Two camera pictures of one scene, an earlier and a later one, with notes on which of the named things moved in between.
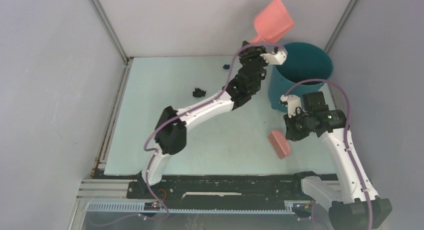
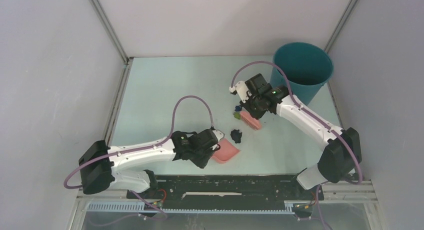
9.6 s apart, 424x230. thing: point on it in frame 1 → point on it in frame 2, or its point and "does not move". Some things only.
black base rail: (224, 192) does not move
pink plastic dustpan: (272, 21) → (226, 151)
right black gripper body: (298, 125) → (253, 107)
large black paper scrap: (198, 93) → (236, 135)
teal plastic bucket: (305, 61) does not move
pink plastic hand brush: (280, 143) → (252, 121)
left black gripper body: (255, 53) → (201, 157)
